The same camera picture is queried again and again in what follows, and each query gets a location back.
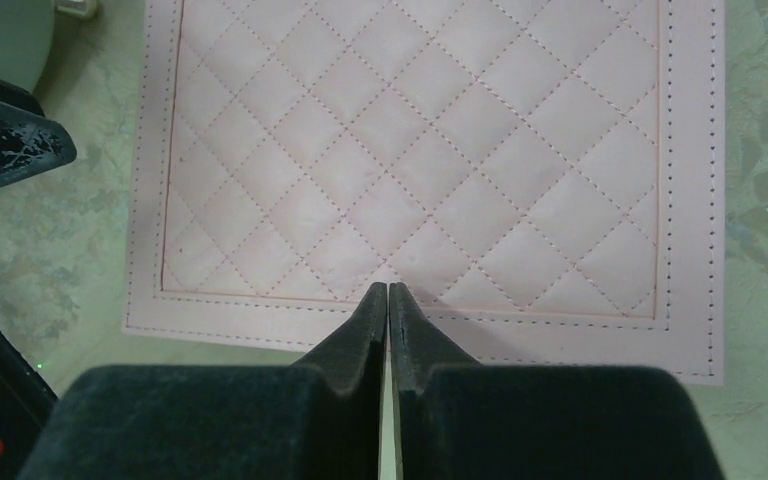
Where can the pink jewelry box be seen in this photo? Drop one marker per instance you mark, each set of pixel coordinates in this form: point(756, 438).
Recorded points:
point(545, 177)

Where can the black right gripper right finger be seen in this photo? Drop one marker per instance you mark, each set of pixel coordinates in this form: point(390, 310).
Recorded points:
point(460, 419)

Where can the white cylinder orange lid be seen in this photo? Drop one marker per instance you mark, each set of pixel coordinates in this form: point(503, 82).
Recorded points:
point(26, 35)

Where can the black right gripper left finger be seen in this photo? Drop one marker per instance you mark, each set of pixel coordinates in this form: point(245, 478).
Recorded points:
point(317, 418)

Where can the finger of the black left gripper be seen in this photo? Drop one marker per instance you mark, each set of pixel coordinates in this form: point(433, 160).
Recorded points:
point(30, 143)

